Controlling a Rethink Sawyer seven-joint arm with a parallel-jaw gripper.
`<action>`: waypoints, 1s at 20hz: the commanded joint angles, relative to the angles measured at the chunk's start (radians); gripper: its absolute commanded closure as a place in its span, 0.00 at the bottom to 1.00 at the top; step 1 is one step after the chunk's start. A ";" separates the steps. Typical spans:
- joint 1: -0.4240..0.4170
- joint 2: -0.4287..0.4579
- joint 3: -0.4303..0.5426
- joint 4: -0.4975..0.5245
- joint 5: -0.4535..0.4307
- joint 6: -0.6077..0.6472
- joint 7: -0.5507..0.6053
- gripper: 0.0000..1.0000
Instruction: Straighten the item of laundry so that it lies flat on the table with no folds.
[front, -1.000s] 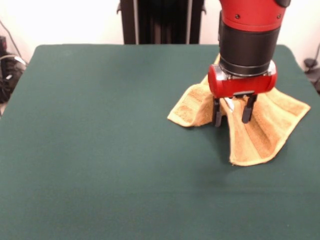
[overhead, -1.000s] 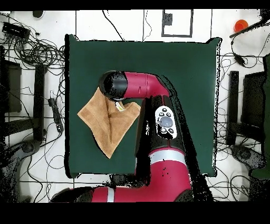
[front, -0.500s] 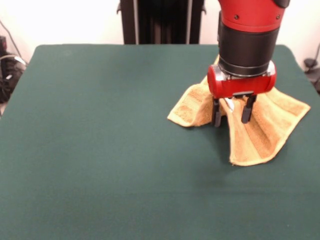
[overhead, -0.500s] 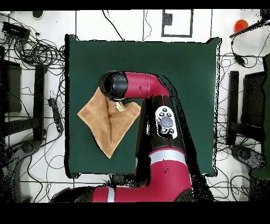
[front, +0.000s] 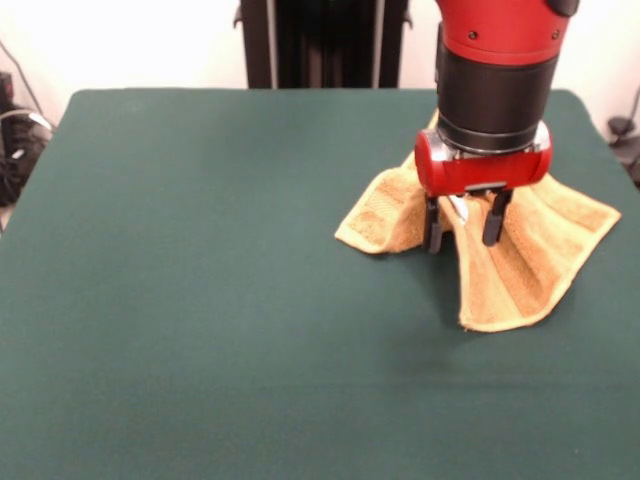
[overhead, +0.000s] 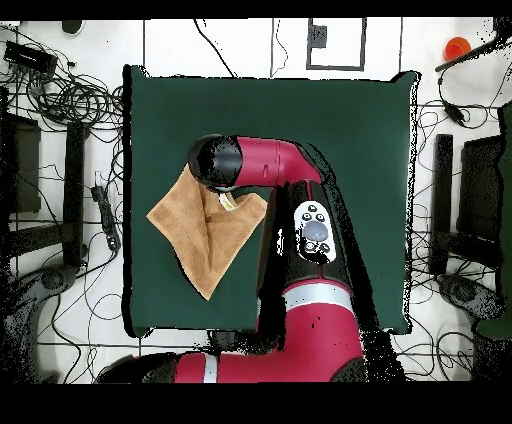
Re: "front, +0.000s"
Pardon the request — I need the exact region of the black floor stand base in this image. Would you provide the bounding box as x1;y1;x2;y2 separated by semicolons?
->
606;115;640;189

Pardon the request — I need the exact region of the black equipment with cables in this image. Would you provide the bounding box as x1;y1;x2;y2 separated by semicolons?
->
0;69;54;207

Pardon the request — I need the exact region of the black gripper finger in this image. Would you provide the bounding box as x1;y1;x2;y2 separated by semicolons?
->
481;189;514;248
423;193;444;255

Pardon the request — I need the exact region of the dark green table cloth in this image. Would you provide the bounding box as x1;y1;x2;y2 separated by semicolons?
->
0;88;640;480

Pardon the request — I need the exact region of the yellow terry towel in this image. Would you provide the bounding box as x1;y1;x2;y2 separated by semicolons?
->
333;110;623;334

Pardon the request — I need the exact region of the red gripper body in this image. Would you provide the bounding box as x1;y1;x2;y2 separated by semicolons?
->
414;123;555;197

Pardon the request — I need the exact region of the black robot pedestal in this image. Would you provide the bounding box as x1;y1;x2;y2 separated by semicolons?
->
232;0;444;90

